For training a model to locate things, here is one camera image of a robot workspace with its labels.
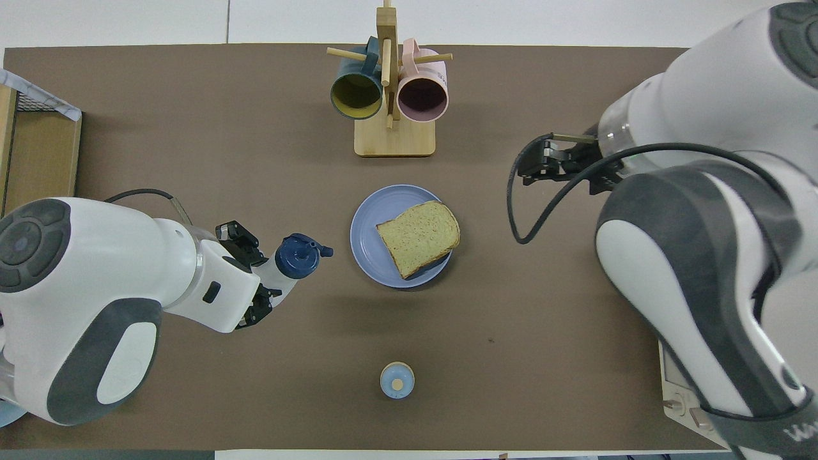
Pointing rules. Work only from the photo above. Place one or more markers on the brown table mat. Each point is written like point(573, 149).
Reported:
point(255, 128)

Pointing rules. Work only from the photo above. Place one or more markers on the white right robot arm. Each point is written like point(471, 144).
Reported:
point(703, 255)

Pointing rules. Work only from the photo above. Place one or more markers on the white toaster oven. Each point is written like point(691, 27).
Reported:
point(677, 390)

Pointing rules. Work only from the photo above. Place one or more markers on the wooden mug tree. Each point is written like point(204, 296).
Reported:
point(395, 142)

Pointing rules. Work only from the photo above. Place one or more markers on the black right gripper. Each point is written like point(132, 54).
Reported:
point(594, 167)

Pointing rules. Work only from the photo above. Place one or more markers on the dark teal mug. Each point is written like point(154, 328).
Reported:
point(355, 97)

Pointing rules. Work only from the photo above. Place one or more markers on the pink mug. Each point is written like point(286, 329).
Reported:
point(422, 97)

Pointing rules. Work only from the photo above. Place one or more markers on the light blue plate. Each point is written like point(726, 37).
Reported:
point(9, 416)

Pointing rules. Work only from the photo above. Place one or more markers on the slice of bread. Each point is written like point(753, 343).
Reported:
point(418, 236)

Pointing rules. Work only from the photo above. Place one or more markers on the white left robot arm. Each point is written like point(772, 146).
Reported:
point(83, 300)

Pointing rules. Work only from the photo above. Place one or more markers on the squeeze bottle with navy cap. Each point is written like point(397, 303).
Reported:
point(297, 255)

